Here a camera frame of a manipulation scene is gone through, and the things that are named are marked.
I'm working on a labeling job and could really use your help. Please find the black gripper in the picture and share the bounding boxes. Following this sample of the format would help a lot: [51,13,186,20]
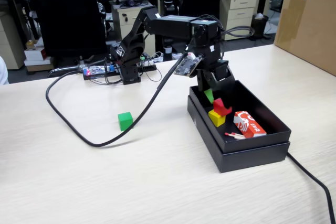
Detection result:
[196,46,236,104]

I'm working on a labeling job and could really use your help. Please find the red wooden block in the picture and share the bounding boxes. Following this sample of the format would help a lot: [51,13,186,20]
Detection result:
[212,98,233,117]

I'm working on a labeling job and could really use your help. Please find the yellow wooden cube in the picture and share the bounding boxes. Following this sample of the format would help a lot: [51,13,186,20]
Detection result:
[208,110,227,128]

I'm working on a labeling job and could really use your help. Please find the green wooden cube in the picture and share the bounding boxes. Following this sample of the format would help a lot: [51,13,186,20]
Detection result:
[117,111,134,132]

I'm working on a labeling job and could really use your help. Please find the black cardboard box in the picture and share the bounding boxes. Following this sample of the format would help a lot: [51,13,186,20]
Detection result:
[188,79,292,154]

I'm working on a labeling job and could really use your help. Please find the black open box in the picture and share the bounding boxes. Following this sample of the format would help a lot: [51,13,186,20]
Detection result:
[187,94,291,174]

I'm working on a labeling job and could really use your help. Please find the large brown cardboard box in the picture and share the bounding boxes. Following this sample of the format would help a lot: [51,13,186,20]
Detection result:
[273,0,336,77]

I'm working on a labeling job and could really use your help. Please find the orange and white matchbox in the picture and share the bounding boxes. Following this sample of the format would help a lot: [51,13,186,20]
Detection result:
[233,111,267,139]

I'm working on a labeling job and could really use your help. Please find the black waste bin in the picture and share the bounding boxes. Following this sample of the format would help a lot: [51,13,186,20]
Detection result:
[251,14,270,39]

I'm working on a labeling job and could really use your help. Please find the beige three drawer cabinet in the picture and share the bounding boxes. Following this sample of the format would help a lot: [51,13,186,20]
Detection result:
[219,0,258,41]

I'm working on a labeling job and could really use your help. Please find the beige cabinet with black headset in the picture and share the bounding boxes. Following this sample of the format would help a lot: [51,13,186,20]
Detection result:
[111,0,158,51]

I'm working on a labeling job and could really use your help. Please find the black power strip with boards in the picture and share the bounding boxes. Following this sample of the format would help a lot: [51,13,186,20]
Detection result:
[82,60,158,81]

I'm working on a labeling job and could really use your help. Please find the black mesh office chair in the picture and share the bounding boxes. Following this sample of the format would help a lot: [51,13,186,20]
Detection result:
[25,0,109,61]

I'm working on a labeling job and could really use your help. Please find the white cardboard carton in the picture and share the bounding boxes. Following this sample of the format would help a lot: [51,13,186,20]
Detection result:
[24,47,48,62]

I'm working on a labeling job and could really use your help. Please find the plain beige side cabinet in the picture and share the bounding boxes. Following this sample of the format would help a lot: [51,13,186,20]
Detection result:
[0,11,27,70]

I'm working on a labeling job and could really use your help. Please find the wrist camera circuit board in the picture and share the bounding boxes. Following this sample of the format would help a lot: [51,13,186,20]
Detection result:
[173,52,203,78]

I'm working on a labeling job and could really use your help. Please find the thick black camera cable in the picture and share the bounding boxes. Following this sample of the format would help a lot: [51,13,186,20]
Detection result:
[45,53,190,148]

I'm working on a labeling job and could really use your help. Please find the thick black table cable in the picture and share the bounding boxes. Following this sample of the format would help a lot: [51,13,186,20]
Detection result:
[286,151,336,224]

